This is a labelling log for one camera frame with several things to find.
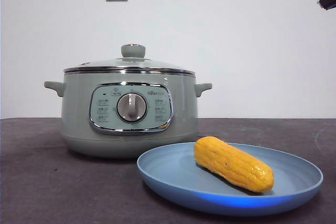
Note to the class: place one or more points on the blue round plate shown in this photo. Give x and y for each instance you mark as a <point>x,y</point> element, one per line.
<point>170,171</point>

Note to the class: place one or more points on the yellow corn cob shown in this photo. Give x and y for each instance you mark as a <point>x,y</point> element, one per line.
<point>232,164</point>

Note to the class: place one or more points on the pale green electric steamer pot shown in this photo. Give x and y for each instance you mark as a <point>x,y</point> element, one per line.
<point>78,119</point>

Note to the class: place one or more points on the glass lid with green knob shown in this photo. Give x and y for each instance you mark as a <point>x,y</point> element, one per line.
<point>133,50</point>

